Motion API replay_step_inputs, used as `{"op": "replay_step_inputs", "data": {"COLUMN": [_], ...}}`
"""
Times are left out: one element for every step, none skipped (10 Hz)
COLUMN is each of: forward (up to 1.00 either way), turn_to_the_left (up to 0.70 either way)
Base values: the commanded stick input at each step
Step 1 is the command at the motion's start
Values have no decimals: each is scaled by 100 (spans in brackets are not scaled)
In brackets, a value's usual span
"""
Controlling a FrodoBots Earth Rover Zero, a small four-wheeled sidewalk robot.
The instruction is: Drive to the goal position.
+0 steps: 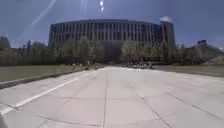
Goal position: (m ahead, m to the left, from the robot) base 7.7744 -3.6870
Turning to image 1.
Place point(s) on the low dark building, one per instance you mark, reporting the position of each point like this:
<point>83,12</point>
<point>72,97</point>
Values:
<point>208,51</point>

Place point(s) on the grass lawn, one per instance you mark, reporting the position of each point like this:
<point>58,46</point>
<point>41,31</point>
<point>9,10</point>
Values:
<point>30,71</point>
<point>196,70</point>

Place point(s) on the grey concrete slab pavement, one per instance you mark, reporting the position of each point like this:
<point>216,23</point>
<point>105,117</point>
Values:
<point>126,100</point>

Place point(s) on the low concrete kerb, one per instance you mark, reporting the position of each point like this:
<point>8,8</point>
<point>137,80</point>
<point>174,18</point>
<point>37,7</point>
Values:
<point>30,80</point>

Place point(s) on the large curved grey building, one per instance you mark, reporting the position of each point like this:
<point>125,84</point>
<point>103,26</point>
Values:
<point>110,31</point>

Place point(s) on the row of trees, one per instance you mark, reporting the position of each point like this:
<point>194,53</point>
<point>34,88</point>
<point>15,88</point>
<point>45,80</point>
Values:
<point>80,51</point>

